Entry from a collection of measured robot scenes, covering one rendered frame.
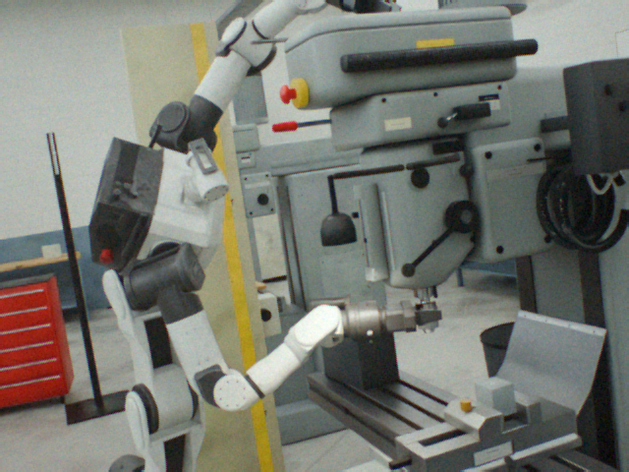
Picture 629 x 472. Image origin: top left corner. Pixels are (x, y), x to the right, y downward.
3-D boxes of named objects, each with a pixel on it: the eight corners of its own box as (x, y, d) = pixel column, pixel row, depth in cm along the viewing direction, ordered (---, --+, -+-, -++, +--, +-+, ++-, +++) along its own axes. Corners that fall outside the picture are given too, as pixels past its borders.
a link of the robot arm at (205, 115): (181, 85, 177) (153, 130, 176) (206, 94, 173) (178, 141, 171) (204, 107, 187) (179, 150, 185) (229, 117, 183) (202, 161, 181)
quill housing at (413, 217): (410, 296, 146) (389, 143, 143) (367, 285, 165) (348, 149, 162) (486, 278, 153) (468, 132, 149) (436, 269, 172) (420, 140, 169)
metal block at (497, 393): (494, 419, 136) (490, 389, 135) (477, 410, 141) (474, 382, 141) (516, 412, 138) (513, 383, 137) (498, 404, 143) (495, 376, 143)
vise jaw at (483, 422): (479, 441, 131) (477, 420, 130) (444, 421, 142) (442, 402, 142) (505, 432, 133) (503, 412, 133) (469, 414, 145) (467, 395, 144)
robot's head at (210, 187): (195, 208, 159) (208, 186, 153) (178, 173, 163) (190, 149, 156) (220, 205, 163) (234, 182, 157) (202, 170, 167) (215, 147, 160)
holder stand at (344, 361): (364, 391, 189) (353, 319, 187) (324, 375, 209) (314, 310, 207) (400, 379, 195) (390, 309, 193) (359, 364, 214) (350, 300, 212)
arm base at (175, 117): (141, 147, 172) (179, 145, 168) (152, 101, 176) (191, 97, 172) (175, 173, 185) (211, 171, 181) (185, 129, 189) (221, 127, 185)
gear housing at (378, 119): (378, 144, 140) (371, 93, 139) (331, 151, 163) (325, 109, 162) (516, 125, 152) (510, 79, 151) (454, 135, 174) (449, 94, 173)
